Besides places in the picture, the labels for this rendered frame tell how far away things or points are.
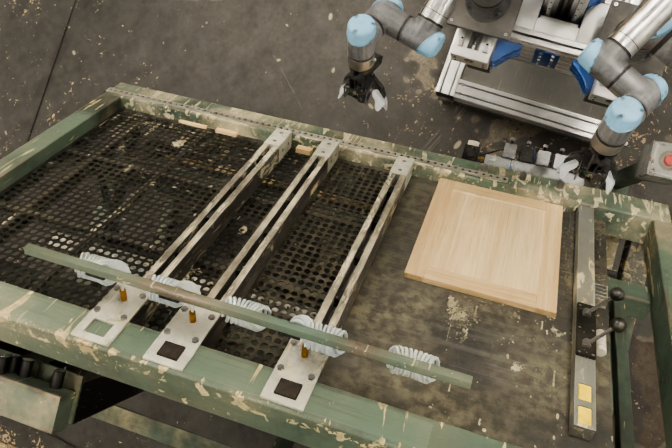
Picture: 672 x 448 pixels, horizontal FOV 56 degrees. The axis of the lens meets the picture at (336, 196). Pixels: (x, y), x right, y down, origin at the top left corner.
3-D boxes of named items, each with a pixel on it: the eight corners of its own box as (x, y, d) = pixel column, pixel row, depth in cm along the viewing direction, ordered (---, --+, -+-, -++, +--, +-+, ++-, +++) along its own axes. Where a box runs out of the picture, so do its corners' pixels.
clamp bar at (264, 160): (296, 148, 246) (298, 91, 233) (113, 376, 152) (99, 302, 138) (272, 142, 248) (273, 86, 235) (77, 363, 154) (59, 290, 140)
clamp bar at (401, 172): (416, 176, 235) (426, 118, 222) (300, 440, 141) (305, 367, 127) (390, 170, 238) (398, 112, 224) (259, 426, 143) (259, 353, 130)
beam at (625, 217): (658, 229, 229) (669, 204, 223) (661, 248, 220) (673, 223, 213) (123, 104, 279) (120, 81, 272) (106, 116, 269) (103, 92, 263)
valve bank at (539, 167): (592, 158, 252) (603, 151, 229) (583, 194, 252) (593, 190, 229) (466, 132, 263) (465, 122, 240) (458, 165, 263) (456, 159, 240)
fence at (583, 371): (590, 217, 222) (594, 207, 220) (591, 441, 146) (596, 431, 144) (575, 213, 223) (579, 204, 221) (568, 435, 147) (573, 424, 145)
